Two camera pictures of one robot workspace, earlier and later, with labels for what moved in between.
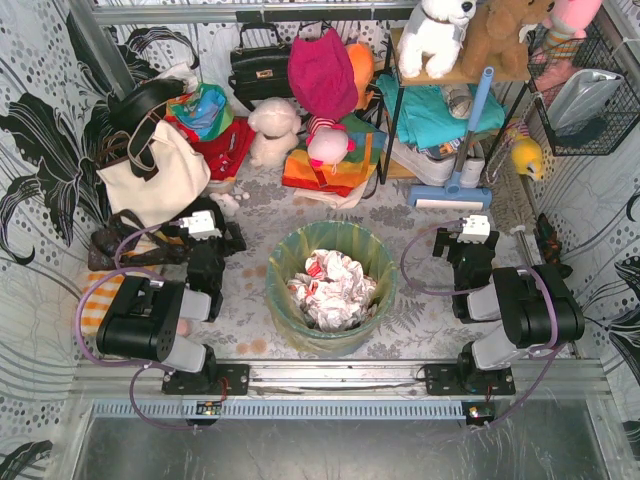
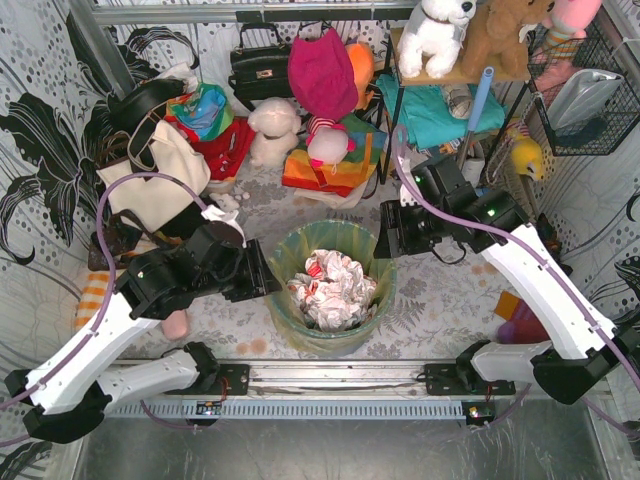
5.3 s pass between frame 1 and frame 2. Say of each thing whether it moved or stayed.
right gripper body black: moved
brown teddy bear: stayed
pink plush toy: stayed
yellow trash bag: stayed
